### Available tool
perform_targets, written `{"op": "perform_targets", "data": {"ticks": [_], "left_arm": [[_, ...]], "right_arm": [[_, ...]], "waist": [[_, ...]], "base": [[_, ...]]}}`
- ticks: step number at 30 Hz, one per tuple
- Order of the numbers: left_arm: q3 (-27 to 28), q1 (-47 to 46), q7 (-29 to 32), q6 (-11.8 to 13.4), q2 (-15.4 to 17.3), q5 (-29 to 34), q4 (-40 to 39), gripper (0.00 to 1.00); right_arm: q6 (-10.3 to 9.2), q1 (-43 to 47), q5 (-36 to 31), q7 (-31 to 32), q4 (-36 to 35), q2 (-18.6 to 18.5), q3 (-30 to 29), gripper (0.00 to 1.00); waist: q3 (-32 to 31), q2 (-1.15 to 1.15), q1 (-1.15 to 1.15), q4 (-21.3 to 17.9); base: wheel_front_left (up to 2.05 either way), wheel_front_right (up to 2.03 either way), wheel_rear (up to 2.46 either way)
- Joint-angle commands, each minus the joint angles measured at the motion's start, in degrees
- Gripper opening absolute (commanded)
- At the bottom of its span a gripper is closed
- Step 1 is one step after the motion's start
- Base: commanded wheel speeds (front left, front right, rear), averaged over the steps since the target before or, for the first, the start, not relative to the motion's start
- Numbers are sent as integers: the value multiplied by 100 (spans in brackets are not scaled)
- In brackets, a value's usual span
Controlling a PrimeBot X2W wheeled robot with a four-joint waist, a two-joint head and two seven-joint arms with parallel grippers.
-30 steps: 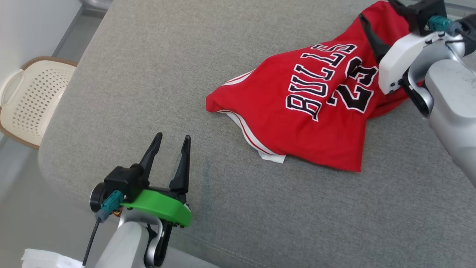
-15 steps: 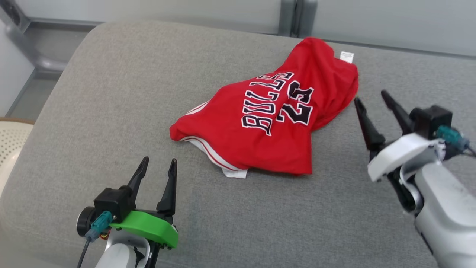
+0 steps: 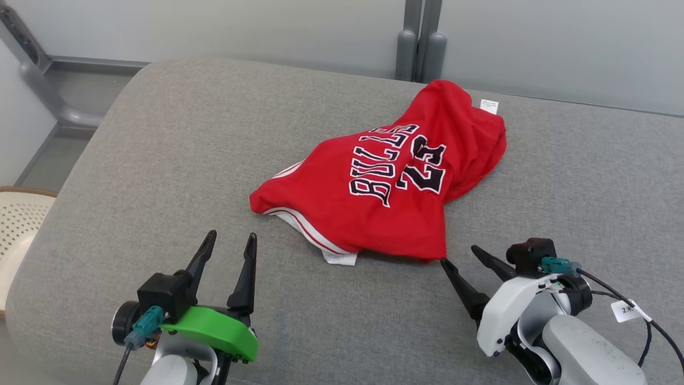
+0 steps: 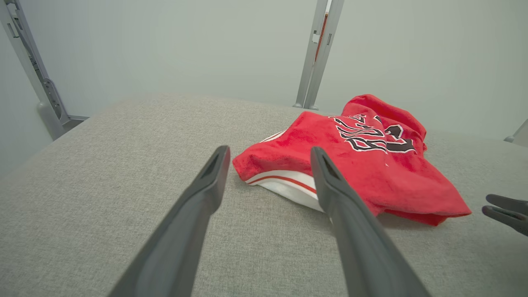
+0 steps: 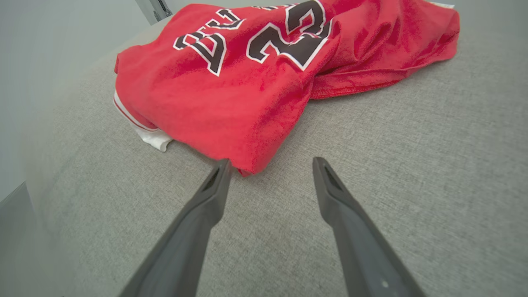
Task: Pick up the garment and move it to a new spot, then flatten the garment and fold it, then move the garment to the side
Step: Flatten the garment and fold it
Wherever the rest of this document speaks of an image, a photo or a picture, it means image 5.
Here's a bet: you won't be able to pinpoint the grey fabric sofa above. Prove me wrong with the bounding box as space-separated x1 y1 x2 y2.
25 0 528 297

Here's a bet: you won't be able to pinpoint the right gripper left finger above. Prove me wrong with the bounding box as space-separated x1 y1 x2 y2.
119 159 233 297

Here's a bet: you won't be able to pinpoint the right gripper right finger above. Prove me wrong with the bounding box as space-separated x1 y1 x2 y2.
312 157 426 297

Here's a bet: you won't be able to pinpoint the red basketball shorts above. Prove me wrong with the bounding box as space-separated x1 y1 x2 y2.
113 0 460 177

